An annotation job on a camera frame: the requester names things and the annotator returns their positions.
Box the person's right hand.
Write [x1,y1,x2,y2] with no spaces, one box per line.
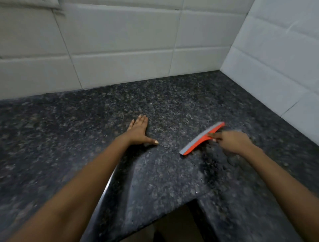
[207,131,255,157]

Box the orange squeegee with grey blade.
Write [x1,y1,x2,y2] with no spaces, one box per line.
[179,121,226,156]

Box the person's left forearm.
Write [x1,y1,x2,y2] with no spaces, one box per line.
[7,134,135,242]

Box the black speckled granite countertop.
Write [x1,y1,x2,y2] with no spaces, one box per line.
[0,70,319,242]

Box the person's right forearm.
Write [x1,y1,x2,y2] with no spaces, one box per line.
[245,144,319,242]

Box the person's left hand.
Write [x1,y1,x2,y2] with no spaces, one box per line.
[123,114,159,146]

